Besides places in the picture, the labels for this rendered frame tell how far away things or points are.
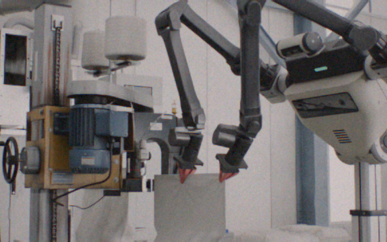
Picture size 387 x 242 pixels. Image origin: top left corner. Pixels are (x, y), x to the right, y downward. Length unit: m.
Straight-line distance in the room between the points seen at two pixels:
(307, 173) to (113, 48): 6.29
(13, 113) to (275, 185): 4.41
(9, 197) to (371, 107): 3.56
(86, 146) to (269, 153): 6.05
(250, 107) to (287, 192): 6.43
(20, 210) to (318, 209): 4.28
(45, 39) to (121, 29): 0.32
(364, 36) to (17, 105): 3.19
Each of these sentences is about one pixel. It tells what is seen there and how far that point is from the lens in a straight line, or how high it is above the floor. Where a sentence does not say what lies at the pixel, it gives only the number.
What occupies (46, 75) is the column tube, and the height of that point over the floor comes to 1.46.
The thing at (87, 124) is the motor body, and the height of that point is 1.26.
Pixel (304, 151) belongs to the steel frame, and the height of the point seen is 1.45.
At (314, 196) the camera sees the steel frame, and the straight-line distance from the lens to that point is 8.20.
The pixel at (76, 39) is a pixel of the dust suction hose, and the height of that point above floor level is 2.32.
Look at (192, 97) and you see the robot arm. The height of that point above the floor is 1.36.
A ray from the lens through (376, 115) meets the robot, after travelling 2.24.
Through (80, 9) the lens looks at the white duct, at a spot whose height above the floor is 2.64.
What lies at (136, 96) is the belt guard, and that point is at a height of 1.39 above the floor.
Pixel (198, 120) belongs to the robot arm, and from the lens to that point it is 2.24.
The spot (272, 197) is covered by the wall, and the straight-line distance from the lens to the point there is 8.20.
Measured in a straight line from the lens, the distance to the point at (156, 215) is 2.52.
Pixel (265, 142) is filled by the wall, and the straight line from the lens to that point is 8.14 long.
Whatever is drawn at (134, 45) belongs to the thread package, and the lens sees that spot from 2.37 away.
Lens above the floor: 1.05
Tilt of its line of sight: 6 degrees up
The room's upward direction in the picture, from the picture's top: straight up
